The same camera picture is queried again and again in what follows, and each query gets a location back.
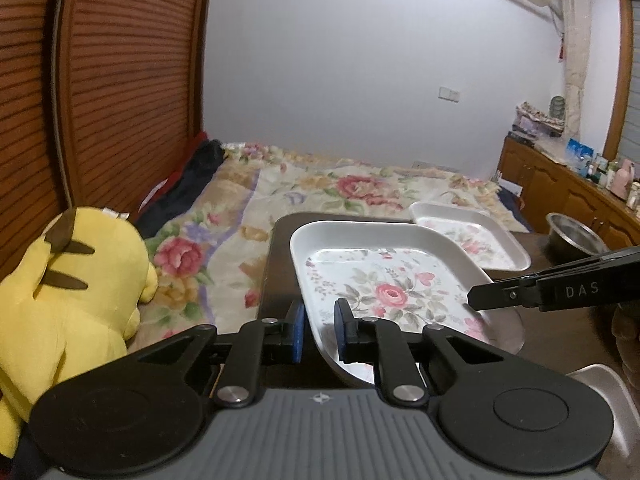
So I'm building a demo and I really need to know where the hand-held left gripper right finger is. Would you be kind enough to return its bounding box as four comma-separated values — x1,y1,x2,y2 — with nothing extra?
333,298,506,406

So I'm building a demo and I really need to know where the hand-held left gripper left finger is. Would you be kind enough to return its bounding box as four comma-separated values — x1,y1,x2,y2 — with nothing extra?
130,302,306,409

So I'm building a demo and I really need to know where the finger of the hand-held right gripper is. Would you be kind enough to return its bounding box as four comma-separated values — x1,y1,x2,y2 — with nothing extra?
520,246,640,282
466,274,544,312

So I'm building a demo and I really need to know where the stainless steel bowl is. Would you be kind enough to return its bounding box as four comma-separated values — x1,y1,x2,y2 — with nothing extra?
565,364,640,480
545,212,608,262

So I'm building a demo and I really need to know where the white floral square plate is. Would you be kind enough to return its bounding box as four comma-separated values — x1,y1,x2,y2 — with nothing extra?
289,221,526,387
409,201,532,273

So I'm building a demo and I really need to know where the wooden cabinet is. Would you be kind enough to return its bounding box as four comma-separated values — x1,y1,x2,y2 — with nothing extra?
497,134,640,252

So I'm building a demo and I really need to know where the pink bottle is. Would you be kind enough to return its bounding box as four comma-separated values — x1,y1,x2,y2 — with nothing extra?
612,159,636,199

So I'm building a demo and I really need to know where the blue box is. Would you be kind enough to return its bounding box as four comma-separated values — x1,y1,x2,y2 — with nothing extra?
565,138,596,169

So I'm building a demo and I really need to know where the floral blanket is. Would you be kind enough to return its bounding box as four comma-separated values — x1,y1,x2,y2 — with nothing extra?
127,142,521,346

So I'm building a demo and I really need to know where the navy and red cloth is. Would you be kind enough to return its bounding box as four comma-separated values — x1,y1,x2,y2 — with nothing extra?
134,131,227,241

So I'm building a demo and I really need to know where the wrapped air conditioner pipe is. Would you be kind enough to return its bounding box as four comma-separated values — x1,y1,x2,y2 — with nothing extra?
550,0,586,133

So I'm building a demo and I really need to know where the yellow plush toy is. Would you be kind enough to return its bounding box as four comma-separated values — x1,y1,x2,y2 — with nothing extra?
0,206,157,431

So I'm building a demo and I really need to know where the wooden louvered wardrobe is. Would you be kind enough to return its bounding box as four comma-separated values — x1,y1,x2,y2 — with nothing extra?
0,0,216,281

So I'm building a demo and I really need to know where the wooden door frame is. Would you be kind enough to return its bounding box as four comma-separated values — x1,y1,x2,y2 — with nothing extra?
602,0,640,163

